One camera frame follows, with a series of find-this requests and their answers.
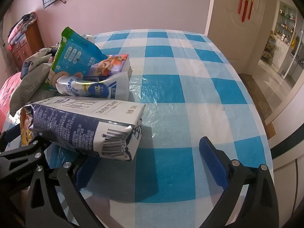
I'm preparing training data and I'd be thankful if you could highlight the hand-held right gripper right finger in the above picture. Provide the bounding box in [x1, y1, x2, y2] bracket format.
[199, 136, 279, 228]

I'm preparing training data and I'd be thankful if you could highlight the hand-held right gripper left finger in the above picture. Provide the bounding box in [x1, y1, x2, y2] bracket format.
[25, 158, 105, 228]

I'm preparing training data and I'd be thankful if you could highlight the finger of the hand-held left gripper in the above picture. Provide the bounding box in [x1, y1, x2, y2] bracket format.
[0, 141, 46, 171]
[0, 126, 23, 148]

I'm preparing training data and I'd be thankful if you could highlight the yellow tissue pack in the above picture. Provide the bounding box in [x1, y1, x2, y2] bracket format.
[20, 106, 36, 147]

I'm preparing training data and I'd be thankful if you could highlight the blue and white milk carton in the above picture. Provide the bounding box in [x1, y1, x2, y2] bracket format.
[28, 97, 146, 162]

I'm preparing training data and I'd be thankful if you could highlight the green snack pouch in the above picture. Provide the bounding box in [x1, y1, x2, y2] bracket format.
[51, 27, 109, 86]

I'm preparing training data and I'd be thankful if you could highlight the pink printed bedsheet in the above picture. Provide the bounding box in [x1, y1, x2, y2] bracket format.
[0, 74, 25, 133]

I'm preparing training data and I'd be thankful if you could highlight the grey printed packet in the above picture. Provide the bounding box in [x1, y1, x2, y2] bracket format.
[9, 59, 55, 117]

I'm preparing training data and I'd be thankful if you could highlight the patterned beige cloth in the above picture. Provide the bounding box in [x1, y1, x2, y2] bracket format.
[21, 47, 55, 80]

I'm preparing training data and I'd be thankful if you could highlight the wooden cabinet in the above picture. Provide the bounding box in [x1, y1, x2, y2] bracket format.
[9, 19, 45, 72]

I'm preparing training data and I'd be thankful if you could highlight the stack of folded blankets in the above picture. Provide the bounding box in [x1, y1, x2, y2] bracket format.
[7, 11, 38, 45]

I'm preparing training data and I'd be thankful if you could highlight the blue checkered tablecloth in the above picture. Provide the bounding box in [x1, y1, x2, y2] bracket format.
[31, 29, 274, 228]

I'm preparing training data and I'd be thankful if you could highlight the purple tissue pack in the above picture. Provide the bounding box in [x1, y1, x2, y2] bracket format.
[90, 54, 131, 77]

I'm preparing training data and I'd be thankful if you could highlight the white door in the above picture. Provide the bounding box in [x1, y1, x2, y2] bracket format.
[205, 0, 278, 76]

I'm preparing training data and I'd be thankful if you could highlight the white shelf cabinet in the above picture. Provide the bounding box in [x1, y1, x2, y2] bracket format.
[273, 1, 299, 53]

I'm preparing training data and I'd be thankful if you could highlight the red knot decoration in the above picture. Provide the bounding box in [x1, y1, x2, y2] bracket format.
[238, 0, 263, 23]

